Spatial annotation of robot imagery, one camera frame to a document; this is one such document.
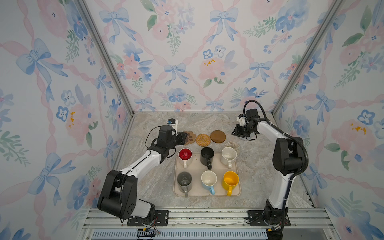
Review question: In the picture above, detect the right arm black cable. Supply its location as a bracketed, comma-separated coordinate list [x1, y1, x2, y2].
[242, 99, 310, 211]

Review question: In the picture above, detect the aluminium frame post right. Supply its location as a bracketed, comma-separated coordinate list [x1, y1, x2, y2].
[271, 0, 345, 117]

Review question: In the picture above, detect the aluminium frame post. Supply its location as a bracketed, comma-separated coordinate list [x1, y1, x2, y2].
[74, 0, 134, 117]
[271, 0, 345, 117]

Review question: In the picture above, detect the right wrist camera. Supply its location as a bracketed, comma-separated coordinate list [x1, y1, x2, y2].
[237, 109, 260, 127]

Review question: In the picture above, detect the beige serving tray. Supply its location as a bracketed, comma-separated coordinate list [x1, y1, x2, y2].
[173, 153, 241, 197]

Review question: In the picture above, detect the cork paw print coaster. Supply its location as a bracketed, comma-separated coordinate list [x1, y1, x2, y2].
[184, 131, 197, 145]

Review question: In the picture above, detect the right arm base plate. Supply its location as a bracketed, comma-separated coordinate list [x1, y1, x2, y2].
[246, 210, 282, 227]

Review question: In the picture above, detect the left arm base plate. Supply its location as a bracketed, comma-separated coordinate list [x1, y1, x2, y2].
[127, 210, 169, 227]

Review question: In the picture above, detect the plain round wooden coaster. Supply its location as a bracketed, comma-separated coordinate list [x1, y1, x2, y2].
[210, 130, 227, 144]

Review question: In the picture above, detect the aluminium frame post left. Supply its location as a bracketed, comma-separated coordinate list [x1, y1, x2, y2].
[74, 0, 134, 117]

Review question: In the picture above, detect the white mug red inside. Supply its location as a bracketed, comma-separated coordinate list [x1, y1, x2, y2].
[178, 148, 193, 169]

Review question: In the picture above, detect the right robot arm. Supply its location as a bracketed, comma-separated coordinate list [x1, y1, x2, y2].
[232, 115, 309, 231]

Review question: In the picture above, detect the woven rattan round coaster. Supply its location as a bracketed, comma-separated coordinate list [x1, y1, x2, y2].
[196, 134, 212, 147]

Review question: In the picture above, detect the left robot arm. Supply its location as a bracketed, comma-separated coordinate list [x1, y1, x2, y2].
[97, 119, 187, 226]

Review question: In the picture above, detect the white mug blue handle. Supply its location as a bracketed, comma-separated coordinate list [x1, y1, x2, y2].
[201, 171, 218, 195]

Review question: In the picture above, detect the black mug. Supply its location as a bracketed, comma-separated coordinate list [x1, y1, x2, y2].
[200, 147, 215, 170]

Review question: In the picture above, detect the grey glass mug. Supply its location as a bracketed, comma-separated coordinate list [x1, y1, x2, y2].
[177, 172, 193, 198]

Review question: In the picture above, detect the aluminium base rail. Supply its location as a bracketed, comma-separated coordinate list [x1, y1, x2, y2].
[78, 208, 340, 240]

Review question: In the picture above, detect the cream white mug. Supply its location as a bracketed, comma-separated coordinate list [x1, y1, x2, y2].
[220, 147, 237, 169]

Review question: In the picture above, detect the yellow mug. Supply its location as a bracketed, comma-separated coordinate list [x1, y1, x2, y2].
[222, 171, 240, 197]

